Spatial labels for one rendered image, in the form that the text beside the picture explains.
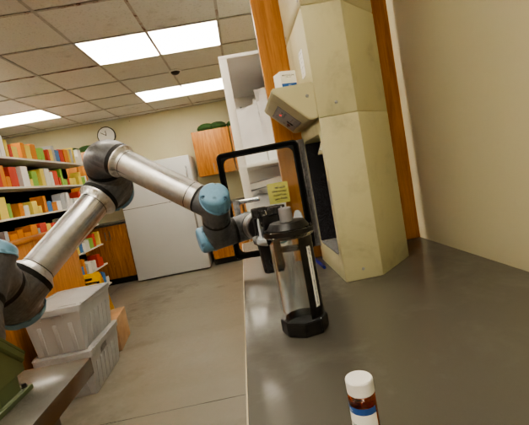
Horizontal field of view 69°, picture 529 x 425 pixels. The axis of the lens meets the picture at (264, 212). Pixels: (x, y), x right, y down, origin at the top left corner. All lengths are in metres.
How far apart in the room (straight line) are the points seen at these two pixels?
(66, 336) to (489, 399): 2.74
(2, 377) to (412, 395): 0.72
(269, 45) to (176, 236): 4.84
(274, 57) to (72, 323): 2.24
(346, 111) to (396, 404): 0.76
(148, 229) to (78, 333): 3.36
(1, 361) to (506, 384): 0.85
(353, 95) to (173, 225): 5.15
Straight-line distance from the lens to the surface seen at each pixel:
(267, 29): 1.53
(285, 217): 0.80
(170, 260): 6.17
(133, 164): 1.07
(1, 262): 0.99
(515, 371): 0.70
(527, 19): 1.09
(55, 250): 1.13
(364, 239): 1.13
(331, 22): 1.17
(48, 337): 3.11
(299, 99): 1.09
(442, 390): 0.65
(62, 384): 0.95
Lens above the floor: 1.29
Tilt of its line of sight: 6 degrees down
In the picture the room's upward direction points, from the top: 11 degrees counter-clockwise
